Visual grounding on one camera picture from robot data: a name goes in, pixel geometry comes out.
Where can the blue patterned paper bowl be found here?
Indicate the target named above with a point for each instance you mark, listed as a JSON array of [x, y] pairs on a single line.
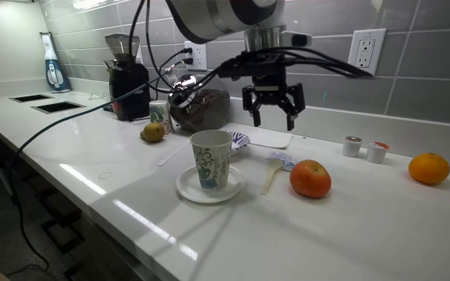
[[239, 141]]

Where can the upside-down patterned paper cup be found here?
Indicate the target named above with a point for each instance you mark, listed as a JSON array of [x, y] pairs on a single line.
[[160, 111]]

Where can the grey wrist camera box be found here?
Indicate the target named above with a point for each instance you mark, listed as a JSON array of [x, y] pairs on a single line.
[[296, 39]]

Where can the black coffee grinder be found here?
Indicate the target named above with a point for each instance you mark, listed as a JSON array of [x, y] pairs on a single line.
[[129, 88]]

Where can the red orange apple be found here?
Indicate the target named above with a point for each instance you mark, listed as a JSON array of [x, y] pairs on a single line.
[[310, 180]]

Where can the white round saucer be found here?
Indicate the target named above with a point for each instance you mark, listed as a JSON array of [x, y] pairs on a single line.
[[188, 188]]

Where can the crumpled blue white wrapper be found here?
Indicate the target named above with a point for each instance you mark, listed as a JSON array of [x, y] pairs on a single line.
[[286, 160]]

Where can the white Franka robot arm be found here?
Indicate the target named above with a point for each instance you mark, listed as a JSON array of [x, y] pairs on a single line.
[[219, 17]]

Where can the orange citrus fruit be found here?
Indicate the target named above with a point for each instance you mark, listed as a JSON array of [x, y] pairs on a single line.
[[429, 167]]

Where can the upright patterned paper cup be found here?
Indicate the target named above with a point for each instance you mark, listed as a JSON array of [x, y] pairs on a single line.
[[211, 158]]

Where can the beige plastic spoon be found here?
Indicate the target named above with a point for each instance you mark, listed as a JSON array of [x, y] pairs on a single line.
[[271, 180]]

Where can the white quad wall outlet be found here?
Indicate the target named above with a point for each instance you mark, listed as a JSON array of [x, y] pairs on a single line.
[[200, 56]]

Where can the shiny chrome round appliance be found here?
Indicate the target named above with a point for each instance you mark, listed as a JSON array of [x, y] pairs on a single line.
[[183, 88]]

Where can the black rectangular counter opening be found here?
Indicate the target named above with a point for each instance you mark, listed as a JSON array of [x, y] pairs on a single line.
[[32, 97], [58, 106]]

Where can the white duplex wall outlet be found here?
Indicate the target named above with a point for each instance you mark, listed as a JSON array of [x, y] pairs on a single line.
[[366, 49]]

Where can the green pear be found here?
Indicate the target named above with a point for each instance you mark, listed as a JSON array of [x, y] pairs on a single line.
[[154, 133]]

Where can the small white creamer cup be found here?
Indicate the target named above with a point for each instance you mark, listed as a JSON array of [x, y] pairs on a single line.
[[377, 153], [352, 147]]

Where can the blue white bottle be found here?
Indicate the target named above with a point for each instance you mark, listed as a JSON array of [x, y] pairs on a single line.
[[54, 67]]

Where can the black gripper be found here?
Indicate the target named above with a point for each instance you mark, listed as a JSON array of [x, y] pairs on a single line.
[[271, 86]]

